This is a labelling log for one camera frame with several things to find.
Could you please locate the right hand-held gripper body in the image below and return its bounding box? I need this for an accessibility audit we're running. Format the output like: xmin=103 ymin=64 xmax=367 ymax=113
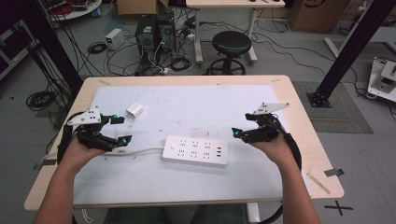
xmin=241 ymin=102 xmax=290 ymax=145

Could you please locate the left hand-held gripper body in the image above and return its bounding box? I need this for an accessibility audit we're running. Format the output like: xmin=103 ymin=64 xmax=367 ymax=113
xmin=65 ymin=106 xmax=120 ymax=153

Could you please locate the white charger plug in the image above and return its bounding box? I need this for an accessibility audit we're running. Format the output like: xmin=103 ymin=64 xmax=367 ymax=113
xmin=125 ymin=102 xmax=145 ymax=119

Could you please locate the person's right hand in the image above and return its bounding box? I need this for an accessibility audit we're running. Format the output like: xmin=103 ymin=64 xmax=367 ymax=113
xmin=248 ymin=133 xmax=303 ymax=172

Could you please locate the person's left hand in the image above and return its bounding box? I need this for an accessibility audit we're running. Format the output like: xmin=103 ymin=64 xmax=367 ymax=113
xmin=58 ymin=135 xmax=106 ymax=175

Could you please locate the white power strip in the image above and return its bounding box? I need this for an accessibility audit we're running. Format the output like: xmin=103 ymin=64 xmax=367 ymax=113
xmin=161 ymin=134 xmax=230 ymax=169

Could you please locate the white table mat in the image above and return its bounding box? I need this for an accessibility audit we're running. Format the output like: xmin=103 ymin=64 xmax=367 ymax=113
xmin=73 ymin=84 xmax=314 ymax=208

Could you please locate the grey tape strip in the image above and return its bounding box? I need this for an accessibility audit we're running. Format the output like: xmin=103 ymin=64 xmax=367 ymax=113
xmin=33 ymin=159 xmax=58 ymax=171

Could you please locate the thin wooden stick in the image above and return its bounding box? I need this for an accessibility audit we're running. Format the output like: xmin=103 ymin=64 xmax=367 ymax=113
xmin=305 ymin=172 xmax=332 ymax=195

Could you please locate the black round stool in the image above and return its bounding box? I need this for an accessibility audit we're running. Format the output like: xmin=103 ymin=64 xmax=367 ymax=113
xmin=206 ymin=30 xmax=253 ymax=77

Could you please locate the grey floor mat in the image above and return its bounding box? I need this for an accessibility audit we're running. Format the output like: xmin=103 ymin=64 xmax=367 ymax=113
xmin=291 ymin=80 xmax=375 ymax=135

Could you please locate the black tape strip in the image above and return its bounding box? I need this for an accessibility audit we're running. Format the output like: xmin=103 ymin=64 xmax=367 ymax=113
xmin=323 ymin=167 xmax=346 ymax=178

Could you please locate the white bench power supply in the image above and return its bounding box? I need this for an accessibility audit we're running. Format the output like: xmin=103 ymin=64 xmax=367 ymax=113
xmin=105 ymin=28 xmax=126 ymax=51

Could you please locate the white table leg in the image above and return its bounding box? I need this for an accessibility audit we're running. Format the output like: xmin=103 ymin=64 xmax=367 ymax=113
xmin=247 ymin=202 xmax=262 ymax=224

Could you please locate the black computer tower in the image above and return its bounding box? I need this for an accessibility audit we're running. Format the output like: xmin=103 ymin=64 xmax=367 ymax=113
xmin=156 ymin=9 xmax=177 ymax=54
xmin=134 ymin=14 xmax=158 ymax=65

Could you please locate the grey metal rack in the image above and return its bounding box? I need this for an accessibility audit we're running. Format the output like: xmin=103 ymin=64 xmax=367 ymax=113
xmin=0 ymin=19 xmax=40 ymax=82

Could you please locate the black tape cross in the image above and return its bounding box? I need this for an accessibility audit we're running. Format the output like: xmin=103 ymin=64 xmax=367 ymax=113
xmin=323 ymin=200 xmax=355 ymax=217

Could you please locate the round white table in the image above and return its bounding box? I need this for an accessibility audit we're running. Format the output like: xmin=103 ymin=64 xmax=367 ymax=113
xmin=39 ymin=0 xmax=104 ymax=22

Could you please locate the open cardboard box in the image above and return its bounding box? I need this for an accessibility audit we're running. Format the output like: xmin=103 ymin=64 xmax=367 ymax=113
xmin=116 ymin=0 xmax=170 ymax=17

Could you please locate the white-legged wooden desk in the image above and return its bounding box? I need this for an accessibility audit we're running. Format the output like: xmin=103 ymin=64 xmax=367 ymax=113
xmin=185 ymin=0 xmax=286 ymax=65

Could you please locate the large closed cardboard box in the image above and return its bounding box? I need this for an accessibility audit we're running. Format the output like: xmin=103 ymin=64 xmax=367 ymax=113
xmin=287 ymin=0 xmax=352 ymax=34

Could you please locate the white machine with panel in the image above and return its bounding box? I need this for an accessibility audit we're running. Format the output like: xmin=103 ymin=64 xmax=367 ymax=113
xmin=366 ymin=56 xmax=396 ymax=104

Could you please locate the white power strip cable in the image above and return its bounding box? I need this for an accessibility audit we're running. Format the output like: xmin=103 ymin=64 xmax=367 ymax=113
xmin=41 ymin=146 xmax=166 ymax=165

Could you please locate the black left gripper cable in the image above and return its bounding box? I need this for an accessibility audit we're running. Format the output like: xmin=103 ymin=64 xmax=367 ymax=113
xmin=56 ymin=112 xmax=84 ymax=164

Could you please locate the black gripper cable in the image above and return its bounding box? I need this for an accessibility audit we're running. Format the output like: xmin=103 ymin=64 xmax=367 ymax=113
xmin=262 ymin=119 xmax=304 ymax=224
xmin=56 ymin=112 xmax=84 ymax=164

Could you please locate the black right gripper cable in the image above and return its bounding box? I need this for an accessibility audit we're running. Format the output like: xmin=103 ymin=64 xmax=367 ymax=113
xmin=262 ymin=119 xmax=304 ymax=224

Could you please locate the large black cable coil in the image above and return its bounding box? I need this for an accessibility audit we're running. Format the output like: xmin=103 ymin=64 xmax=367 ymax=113
xmin=25 ymin=90 xmax=59 ymax=112

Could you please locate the small black cable coil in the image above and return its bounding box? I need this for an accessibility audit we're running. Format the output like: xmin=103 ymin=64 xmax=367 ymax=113
xmin=86 ymin=40 xmax=108 ymax=55

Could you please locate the black aluminium post with base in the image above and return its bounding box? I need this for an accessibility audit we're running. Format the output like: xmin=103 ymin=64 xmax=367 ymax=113
xmin=305 ymin=0 xmax=396 ymax=109

